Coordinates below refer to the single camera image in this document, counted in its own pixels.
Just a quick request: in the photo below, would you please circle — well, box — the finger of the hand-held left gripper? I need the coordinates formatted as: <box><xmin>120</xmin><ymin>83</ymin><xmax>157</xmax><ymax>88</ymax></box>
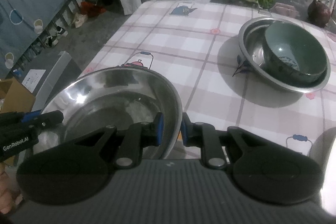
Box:
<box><xmin>22</xmin><ymin>110</ymin><xmax>64</xmax><ymax>132</ymax></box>

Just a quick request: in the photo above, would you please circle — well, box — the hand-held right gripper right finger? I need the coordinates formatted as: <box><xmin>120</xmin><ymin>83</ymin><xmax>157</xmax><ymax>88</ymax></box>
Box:
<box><xmin>181</xmin><ymin>112</ymin><xmax>263</xmax><ymax>169</ymax></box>

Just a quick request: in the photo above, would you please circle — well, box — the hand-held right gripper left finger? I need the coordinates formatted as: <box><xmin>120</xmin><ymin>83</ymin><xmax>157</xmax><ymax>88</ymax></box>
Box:
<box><xmin>75</xmin><ymin>112</ymin><xmax>165</xmax><ymax>169</ymax></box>

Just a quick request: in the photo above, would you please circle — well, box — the wide steel dish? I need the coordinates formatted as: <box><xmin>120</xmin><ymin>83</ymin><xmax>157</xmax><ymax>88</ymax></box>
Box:
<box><xmin>39</xmin><ymin>67</ymin><xmax>183</xmax><ymax>160</ymax></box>
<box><xmin>310</xmin><ymin>127</ymin><xmax>336</xmax><ymax>214</ymax></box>

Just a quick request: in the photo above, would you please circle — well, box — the small steel bowl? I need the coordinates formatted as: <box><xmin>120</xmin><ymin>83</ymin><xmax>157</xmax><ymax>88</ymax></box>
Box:
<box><xmin>243</xmin><ymin>22</ymin><xmax>328</xmax><ymax>88</ymax></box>

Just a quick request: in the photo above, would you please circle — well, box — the large steel bowl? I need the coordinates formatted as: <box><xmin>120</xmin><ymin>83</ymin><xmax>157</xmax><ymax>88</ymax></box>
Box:
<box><xmin>238</xmin><ymin>17</ymin><xmax>332</xmax><ymax>94</ymax></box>

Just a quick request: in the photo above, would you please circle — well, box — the green ceramic bowl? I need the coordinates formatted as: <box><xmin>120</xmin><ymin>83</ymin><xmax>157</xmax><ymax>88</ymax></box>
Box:
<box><xmin>262</xmin><ymin>22</ymin><xmax>329</xmax><ymax>76</ymax></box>
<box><xmin>264</xmin><ymin>56</ymin><xmax>332</xmax><ymax>84</ymax></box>

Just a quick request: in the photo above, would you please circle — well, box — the person's left hand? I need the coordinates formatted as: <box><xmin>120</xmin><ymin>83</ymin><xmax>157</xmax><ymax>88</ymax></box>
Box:
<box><xmin>0</xmin><ymin>160</ymin><xmax>10</xmax><ymax>200</ymax></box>

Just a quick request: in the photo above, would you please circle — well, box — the cardboard box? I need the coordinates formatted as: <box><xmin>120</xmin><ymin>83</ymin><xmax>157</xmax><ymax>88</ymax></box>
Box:
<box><xmin>0</xmin><ymin>78</ymin><xmax>36</xmax><ymax>115</ymax></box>

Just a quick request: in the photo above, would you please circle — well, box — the grey cabinet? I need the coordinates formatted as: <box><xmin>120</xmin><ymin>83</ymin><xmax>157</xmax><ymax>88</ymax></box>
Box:
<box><xmin>31</xmin><ymin>51</ymin><xmax>83</xmax><ymax>115</ymax></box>

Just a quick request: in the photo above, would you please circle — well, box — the checked printed tablecloth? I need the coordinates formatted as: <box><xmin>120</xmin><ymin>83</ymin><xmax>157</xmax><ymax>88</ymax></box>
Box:
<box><xmin>79</xmin><ymin>0</ymin><xmax>336</xmax><ymax>162</ymax></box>

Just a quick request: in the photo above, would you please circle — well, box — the blue printed blanket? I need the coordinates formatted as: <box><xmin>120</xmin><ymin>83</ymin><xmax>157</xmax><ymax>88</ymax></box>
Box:
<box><xmin>0</xmin><ymin>0</ymin><xmax>77</xmax><ymax>79</ymax></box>

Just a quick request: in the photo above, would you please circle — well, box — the red bag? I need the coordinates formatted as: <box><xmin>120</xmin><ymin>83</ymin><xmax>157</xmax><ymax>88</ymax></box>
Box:
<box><xmin>80</xmin><ymin>1</ymin><xmax>107</xmax><ymax>17</ymax></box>

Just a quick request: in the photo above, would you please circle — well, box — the pink cloth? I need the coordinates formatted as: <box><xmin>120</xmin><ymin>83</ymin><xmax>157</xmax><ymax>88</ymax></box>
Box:
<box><xmin>273</xmin><ymin>2</ymin><xmax>300</xmax><ymax>17</ymax></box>

